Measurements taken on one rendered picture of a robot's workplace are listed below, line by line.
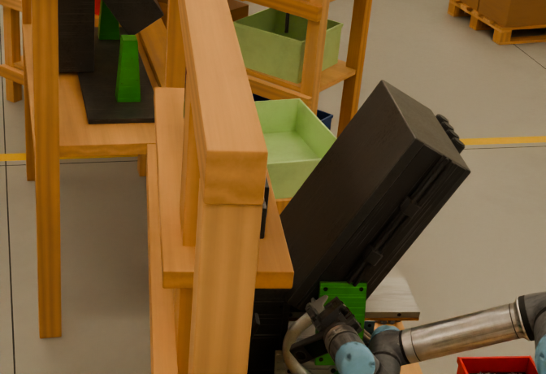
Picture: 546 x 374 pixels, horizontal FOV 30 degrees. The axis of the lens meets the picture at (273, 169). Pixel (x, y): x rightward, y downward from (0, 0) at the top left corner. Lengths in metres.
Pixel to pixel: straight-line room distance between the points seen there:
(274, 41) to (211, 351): 3.47
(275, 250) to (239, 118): 0.50
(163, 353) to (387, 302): 0.73
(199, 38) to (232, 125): 0.38
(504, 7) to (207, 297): 6.86
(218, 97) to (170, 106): 0.97
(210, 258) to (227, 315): 0.11
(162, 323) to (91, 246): 2.72
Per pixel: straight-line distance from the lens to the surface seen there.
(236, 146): 1.46
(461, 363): 2.83
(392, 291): 2.67
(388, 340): 2.23
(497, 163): 6.20
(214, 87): 1.66
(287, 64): 4.98
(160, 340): 2.16
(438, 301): 4.76
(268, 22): 5.39
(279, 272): 1.92
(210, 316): 1.60
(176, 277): 1.90
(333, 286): 2.40
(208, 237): 1.52
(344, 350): 2.08
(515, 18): 8.31
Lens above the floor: 2.57
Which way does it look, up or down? 27 degrees down
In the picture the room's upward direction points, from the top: 5 degrees clockwise
